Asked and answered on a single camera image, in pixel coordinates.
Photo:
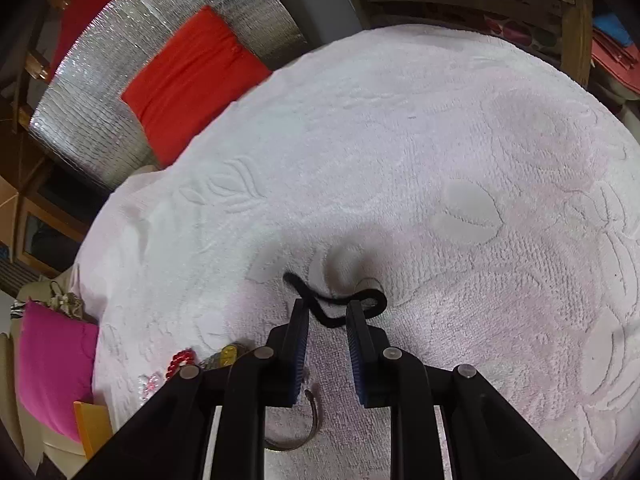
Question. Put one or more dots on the thin metal bangle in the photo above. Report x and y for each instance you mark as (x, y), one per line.
(288, 429)

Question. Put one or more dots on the orange cardboard box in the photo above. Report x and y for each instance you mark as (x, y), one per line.
(93, 425)

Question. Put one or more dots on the gold wristwatch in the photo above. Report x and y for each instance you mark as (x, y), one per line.
(227, 356)

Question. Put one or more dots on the magenta pillow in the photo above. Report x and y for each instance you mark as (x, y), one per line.
(55, 362)

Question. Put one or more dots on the red cushion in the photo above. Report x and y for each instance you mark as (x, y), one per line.
(200, 71)

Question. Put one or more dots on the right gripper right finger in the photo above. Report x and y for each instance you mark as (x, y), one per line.
(388, 377)

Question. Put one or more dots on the silver foil insulation sheet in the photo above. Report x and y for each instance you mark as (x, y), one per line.
(81, 117)

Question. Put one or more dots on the wooden cabinet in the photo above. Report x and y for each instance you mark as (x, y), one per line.
(46, 208)

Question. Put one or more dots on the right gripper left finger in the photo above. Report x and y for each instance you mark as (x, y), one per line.
(268, 377)

